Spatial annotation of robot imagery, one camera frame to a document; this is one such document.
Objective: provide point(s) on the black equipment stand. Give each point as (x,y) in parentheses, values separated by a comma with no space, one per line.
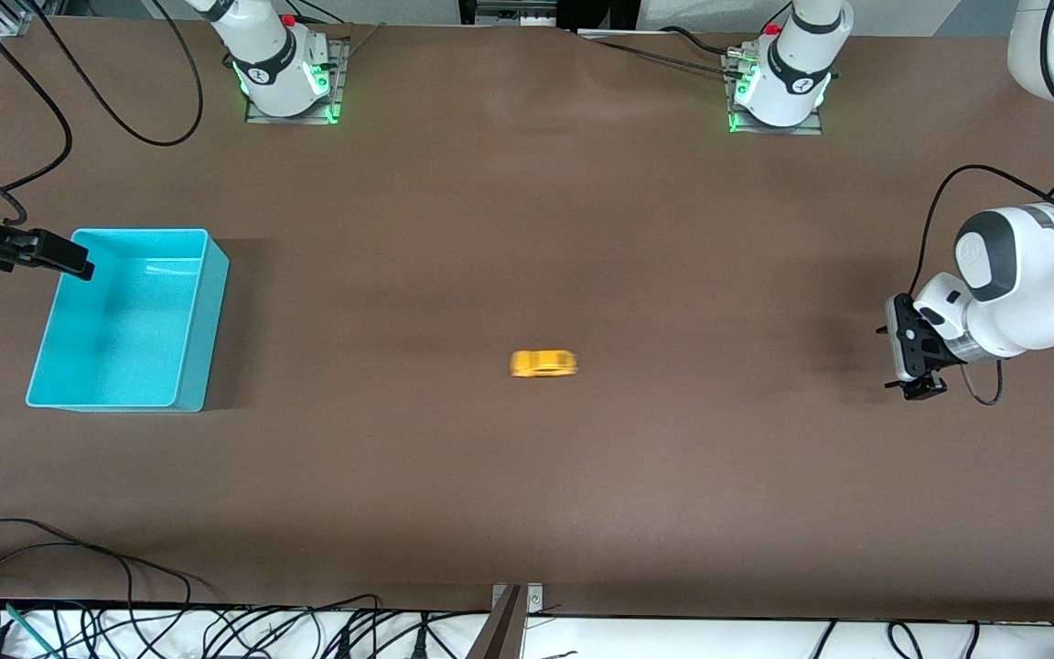
(600,11)

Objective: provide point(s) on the aluminium profile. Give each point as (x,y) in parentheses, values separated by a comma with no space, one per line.
(10,23)

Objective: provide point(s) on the turquoise plastic bin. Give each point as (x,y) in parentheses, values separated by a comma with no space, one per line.
(124,348)

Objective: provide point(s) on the yellow beetle toy car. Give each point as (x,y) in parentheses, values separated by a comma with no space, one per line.
(544,363)

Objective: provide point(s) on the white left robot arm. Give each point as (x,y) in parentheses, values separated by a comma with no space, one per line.
(1021,265)

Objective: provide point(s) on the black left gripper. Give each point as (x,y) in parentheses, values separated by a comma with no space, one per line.
(922,389)

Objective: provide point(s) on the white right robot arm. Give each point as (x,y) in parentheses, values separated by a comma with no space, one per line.
(266,64)

